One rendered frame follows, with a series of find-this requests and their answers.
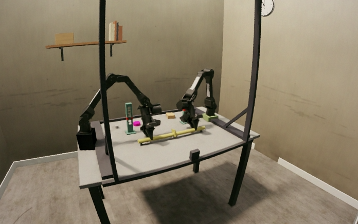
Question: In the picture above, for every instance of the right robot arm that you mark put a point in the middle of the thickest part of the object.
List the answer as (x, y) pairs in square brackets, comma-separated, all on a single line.
[(187, 100)]

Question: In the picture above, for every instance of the yellow long bar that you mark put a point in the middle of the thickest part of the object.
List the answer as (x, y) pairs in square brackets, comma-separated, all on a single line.
[(173, 134)]

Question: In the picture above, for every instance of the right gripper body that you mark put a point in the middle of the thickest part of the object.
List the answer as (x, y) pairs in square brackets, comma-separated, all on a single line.
[(194, 116)]

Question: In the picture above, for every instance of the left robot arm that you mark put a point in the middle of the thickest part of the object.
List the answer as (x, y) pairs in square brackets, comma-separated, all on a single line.
[(88, 112)]

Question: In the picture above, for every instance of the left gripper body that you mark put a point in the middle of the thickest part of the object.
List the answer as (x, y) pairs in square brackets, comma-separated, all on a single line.
[(146, 120)]

